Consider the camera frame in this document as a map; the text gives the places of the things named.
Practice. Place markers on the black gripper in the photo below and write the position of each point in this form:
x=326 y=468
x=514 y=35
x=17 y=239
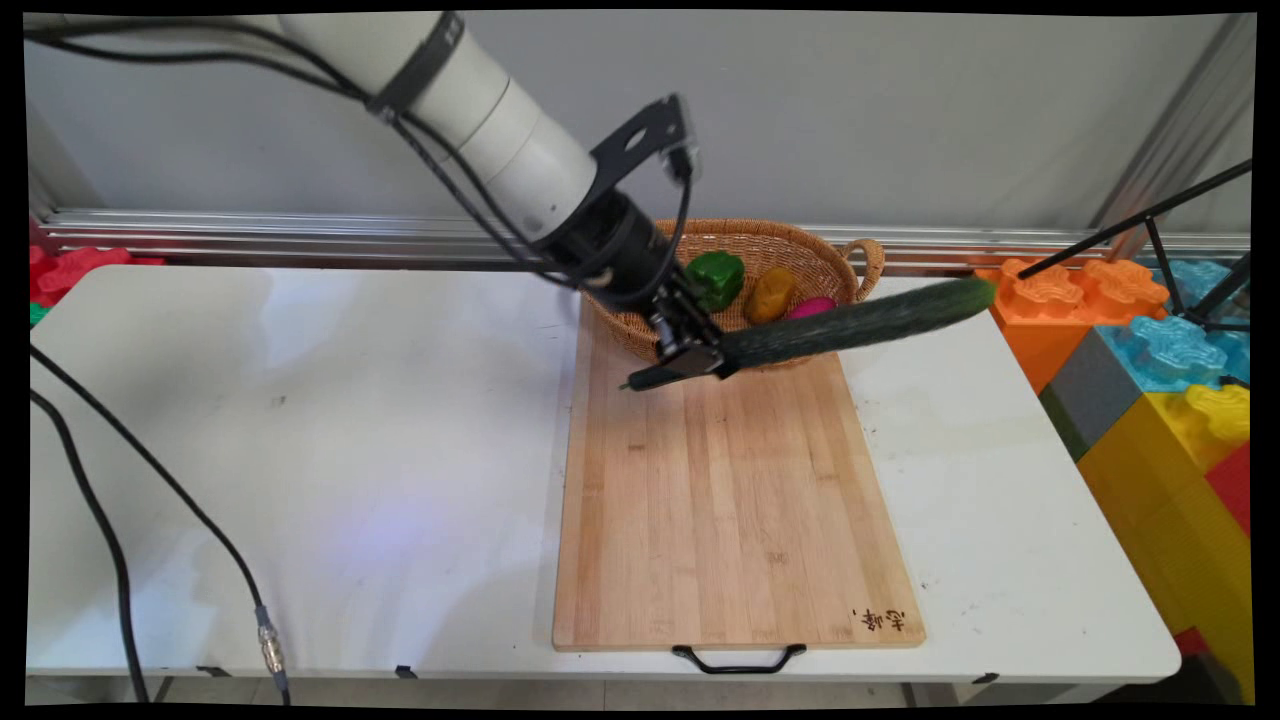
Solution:
x=620 y=250

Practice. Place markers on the long dark green cucumber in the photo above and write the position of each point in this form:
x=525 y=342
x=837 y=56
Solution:
x=860 y=322

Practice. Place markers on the green bell pepper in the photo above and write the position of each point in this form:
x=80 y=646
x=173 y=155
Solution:
x=718 y=278

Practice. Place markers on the yellow-brown potato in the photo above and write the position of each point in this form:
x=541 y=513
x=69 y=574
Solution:
x=770 y=295

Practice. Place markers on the magenta toy vegetable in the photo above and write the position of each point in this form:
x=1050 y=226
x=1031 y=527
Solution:
x=810 y=306

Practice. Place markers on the woven wicker basket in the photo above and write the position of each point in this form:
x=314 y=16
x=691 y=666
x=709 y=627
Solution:
x=800 y=250

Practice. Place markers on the bamboo cutting board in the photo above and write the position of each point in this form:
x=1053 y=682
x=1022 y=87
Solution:
x=720 y=500

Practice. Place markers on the orange foam block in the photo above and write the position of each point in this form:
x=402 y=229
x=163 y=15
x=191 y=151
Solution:
x=1040 y=340

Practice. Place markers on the grey foam block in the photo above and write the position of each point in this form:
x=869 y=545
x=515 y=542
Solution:
x=1095 y=390

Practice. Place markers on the black tripod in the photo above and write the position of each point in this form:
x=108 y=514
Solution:
x=1130 y=222

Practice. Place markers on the blue foam block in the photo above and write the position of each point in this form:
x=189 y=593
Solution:
x=1170 y=350

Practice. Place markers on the large coloured building blocks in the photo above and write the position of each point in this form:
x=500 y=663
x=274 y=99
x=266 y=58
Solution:
x=1160 y=520

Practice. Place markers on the red foam block beside yellow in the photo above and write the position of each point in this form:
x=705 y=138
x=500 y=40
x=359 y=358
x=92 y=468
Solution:
x=1235 y=485

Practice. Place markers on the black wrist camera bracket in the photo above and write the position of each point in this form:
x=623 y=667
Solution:
x=640 y=135

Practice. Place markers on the aluminium rail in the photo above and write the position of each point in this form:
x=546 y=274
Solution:
x=250 y=235

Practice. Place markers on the aluminium frame post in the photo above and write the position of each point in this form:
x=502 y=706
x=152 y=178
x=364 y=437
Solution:
x=1180 y=120

